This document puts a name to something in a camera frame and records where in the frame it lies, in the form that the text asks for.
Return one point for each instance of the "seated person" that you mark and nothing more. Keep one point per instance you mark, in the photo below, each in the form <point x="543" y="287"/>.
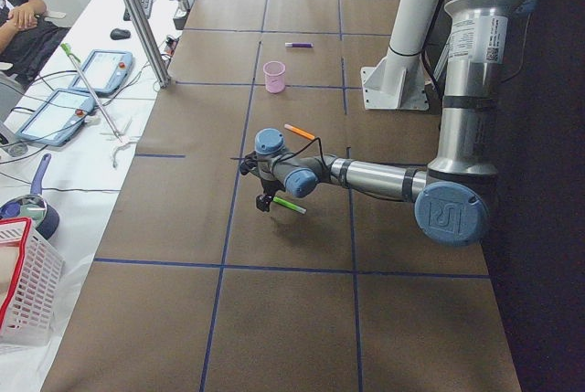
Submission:
<point x="28" y="39"/>

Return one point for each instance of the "metal reacher grabber tool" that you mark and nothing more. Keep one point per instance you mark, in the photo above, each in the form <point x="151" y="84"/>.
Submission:
<point x="122" y="139"/>

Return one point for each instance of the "green highlighter pen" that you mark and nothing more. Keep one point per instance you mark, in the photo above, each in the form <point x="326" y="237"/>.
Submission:
<point x="284" y="203"/>

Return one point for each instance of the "far teach pendant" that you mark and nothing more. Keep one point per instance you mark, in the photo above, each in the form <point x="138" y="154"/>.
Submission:
<point x="106" y="70"/>

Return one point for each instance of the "pink mesh pen holder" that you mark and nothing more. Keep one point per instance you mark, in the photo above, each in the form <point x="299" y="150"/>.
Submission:
<point x="274" y="72"/>

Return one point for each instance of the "red white plastic basket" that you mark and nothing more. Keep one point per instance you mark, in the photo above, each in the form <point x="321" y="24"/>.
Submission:
<point x="30" y="273"/>

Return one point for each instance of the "purple highlighter pen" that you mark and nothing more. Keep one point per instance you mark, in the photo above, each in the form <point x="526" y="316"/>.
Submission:
<point x="301" y="45"/>

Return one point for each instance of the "black computer mouse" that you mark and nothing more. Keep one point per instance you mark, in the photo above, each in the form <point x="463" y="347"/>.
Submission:
<point x="120" y="34"/>

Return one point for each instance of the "blue frying pan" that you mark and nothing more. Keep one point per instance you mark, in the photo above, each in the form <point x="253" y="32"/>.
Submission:
<point x="33" y="205"/>

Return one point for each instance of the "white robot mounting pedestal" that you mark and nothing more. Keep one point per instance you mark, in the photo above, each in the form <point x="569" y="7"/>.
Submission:
<point x="397" y="82"/>

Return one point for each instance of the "near teach pendant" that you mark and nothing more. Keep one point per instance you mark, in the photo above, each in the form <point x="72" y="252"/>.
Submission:
<point x="58" y="118"/>

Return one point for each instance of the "teach pendant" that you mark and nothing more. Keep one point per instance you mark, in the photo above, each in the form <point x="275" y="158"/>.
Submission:
<point x="106" y="70"/>
<point x="58" y="118"/>

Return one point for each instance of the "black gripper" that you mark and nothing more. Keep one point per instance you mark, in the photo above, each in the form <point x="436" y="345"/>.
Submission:
<point x="267" y="185"/>

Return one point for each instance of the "orange highlighter pen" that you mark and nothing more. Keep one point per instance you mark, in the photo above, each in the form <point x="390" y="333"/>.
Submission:
<point x="298" y="131"/>

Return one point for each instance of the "aluminium frame post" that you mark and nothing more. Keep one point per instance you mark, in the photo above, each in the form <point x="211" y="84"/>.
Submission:
<point x="146" y="37"/>

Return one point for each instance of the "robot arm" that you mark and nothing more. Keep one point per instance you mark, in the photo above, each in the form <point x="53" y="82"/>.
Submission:
<point x="454" y="194"/>

